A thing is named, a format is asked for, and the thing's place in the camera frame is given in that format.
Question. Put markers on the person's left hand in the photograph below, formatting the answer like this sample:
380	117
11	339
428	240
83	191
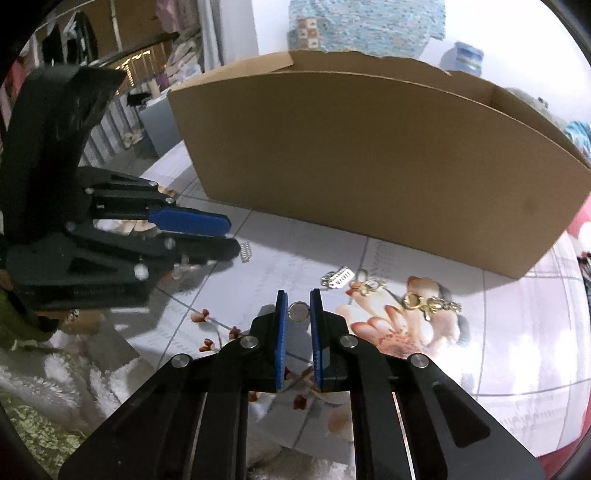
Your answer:
82	322

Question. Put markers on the teal patterned wall cloth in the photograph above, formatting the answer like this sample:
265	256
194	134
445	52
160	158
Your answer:
387	28

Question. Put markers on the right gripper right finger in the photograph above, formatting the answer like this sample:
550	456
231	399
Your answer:
411	420

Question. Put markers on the blue crumpled quilt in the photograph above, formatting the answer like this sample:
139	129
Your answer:
579	132

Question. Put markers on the white fluffy rug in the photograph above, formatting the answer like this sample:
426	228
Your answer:
56	393

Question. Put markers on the grey metal cabinet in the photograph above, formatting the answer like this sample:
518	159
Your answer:
160	125

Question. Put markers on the brown cardboard box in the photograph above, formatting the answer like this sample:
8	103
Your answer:
391	148

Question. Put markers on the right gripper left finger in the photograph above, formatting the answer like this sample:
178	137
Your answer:
189	419

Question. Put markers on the small silver hair clip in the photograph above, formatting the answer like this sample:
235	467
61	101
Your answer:
245	252

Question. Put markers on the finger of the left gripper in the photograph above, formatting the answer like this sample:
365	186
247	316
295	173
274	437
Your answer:
80	264
108	195

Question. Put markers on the blue water jug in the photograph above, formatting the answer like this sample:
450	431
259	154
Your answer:
467	59

